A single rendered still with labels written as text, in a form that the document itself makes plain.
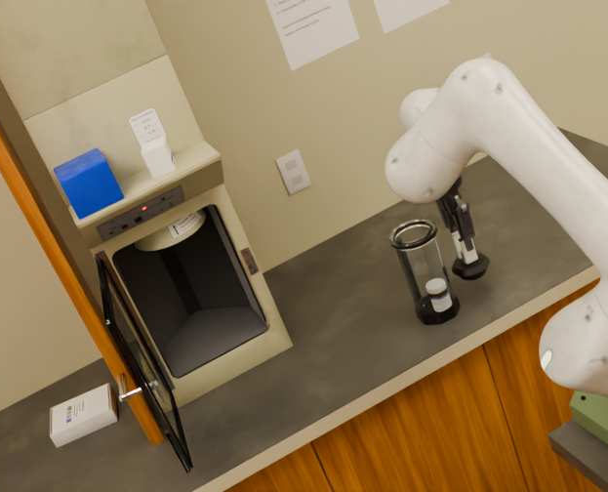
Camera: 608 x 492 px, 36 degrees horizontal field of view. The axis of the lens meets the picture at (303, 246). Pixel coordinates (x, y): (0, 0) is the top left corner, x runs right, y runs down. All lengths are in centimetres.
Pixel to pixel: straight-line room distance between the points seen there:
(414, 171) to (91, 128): 72
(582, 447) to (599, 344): 36
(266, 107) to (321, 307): 55
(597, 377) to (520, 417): 87
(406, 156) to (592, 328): 41
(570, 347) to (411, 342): 72
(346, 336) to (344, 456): 29
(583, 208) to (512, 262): 87
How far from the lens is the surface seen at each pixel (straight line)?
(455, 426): 228
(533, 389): 235
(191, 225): 213
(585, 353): 150
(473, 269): 222
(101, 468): 224
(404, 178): 159
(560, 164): 149
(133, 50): 198
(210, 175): 199
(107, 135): 200
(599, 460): 178
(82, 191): 191
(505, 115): 151
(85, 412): 237
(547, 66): 294
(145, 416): 216
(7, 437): 254
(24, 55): 195
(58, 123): 198
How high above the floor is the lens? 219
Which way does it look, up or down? 28 degrees down
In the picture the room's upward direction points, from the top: 22 degrees counter-clockwise
